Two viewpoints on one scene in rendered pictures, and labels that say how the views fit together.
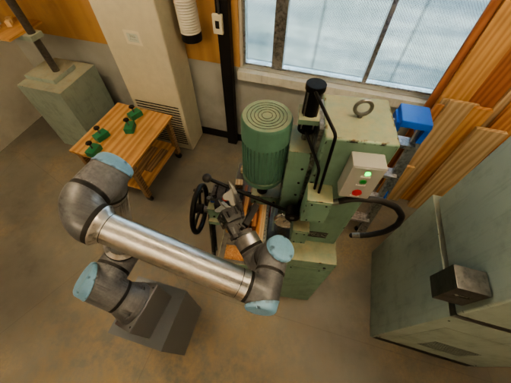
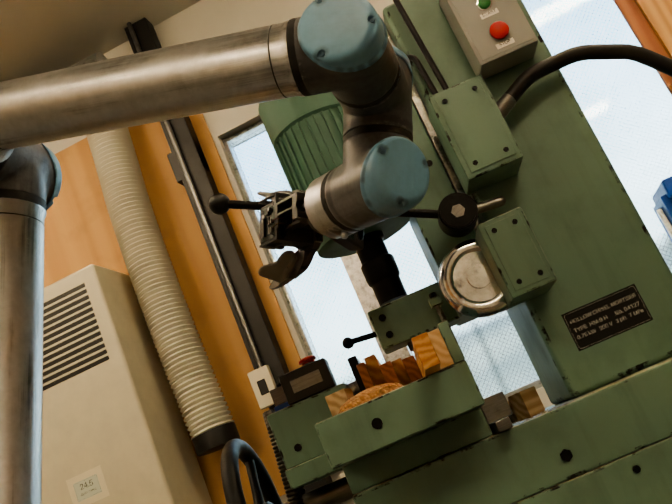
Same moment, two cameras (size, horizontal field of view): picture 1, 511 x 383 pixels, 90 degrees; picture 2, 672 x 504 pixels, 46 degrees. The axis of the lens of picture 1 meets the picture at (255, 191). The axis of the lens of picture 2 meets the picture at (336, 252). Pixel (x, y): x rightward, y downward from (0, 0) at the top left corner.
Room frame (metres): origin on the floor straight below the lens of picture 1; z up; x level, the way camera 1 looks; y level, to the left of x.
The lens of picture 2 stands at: (-0.64, 0.14, 0.82)
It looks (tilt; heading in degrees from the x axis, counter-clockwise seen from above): 15 degrees up; 355
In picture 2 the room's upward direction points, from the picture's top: 23 degrees counter-clockwise
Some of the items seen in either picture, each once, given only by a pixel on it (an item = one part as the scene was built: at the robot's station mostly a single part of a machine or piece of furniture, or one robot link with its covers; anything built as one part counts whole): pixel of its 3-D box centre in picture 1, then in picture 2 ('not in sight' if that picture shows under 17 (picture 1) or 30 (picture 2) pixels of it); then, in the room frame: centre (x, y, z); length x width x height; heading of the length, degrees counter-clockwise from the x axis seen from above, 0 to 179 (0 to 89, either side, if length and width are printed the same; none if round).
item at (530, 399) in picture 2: not in sight; (526, 403); (0.64, -0.15, 0.82); 0.03 x 0.03 x 0.04; 27
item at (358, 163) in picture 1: (360, 176); (486, 21); (0.51, -0.33, 1.40); 0.10 x 0.06 x 0.16; 84
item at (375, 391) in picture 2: (235, 251); (369, 395); (0.44, 0.08, 0.91); 0.10 x 0.07 x 0.02; 84
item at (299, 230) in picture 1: (299, 228); (513, 258); (0.51, -0.20, 1.02); 0.09 x 0.07 x 0.12; 174
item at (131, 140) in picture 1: (132, 149); not in sight; (1.61, 1.13, 0.32); 0.66 x 0.57 x 0.64; 164
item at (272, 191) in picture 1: (265, 196); (416, 321); (0.68, -0.05, 1.01); 0.14 x 0.07 x 0.09; 84
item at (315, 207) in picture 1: (315, 204); (473, 135); (0.51, -0.23, 1.23); 0.09 x 0.08 x 0.15; 84
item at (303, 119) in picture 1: (312, 108); not in sight; (0.67, -0.17, 1.54); 0.08 x 0.08 x 0.17; 84
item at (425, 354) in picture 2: (258, 223); (427, 372); (0.59, -0.02, 0.92); 0.60 x 0.02 x 0.04; 174
